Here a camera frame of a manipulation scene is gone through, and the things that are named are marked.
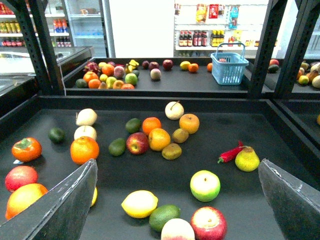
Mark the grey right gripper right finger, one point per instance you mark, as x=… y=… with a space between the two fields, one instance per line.
x=295 y=204

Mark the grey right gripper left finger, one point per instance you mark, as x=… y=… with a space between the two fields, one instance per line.
x=61 y=213

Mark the yellow lemon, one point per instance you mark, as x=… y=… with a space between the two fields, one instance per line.
x=140 y=204

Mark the orange far shelf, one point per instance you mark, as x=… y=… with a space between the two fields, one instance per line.
x=193 y=68

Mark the yellow lemon far shelf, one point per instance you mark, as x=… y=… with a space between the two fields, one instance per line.
x=184 y=66

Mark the orange yellow mango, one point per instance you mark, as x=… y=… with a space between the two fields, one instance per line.
x=24 y=197

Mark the red peach left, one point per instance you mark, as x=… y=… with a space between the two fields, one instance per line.
x=20 y=176

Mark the yellow pear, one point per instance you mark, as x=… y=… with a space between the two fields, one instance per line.
x=247 y=160

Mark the large orange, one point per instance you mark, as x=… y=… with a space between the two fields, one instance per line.
x=83 y=149

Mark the orange persimmon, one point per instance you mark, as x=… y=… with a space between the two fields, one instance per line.
x=27 y=149

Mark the dark green lime left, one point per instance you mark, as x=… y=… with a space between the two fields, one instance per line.
x=56 y=135

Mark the red chili pepper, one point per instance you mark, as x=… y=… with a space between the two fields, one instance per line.
x=230 y=154

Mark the white pear front left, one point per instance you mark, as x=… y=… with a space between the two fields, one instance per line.
x=85 y=131

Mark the green avocado middle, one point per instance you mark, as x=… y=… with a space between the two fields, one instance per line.
x=117 y=147

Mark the green avocado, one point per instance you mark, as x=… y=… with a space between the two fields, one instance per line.
x=117 y=147
x=161 y=215

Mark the red apple front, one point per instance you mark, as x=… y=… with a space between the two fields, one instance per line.
x=208 y=223

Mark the green apple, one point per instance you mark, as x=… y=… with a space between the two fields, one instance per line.
x=205 y=186
x=131 y=78

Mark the green avocado front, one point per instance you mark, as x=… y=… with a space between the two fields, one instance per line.
x=161 y=215

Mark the white pear back left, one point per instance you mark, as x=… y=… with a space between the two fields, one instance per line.
x=86 y=117

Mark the red apple middle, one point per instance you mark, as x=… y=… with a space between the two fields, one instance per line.
x=137 y=143

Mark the green lime middle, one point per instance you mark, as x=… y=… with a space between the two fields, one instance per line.
x=133 y=125

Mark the pale pink peach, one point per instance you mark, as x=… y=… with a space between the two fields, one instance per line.
x=177 y=229

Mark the yellow orange apple front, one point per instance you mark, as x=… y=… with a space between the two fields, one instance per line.
x=158 y=139

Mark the yellow orange apple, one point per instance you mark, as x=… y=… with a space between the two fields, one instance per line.
x=158 y=139
x=190 y=122

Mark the orange tangerine middle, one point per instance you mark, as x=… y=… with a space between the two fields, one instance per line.
x=150 y=123

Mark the kiwi front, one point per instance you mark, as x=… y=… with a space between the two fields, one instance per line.
x=171 y=152

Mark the kiwi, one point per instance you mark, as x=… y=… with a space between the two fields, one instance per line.
x=171 y=152
x=180 y=135

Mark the yellow orange apple back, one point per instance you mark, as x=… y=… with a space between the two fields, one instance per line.
x=190 y=122

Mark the kiwi back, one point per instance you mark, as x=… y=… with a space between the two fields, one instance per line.
x=180 y=135

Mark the green apple far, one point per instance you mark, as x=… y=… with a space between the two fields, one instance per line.
x=131 y=78

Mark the white pear with stem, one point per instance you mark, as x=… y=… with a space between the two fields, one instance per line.
x=174 y=110

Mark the small blue basket far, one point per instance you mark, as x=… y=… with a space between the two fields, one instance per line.
x=228 y=67

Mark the yellow banana bunch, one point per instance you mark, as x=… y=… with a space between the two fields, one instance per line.
x=132 y=65

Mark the pink green peach far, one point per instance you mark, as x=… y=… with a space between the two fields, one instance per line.
x=155 y=74

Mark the dark red apple far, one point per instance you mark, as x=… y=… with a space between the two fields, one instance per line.
x=167 y=64

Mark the black shelf frame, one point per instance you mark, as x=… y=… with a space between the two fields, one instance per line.
x=223 y=122

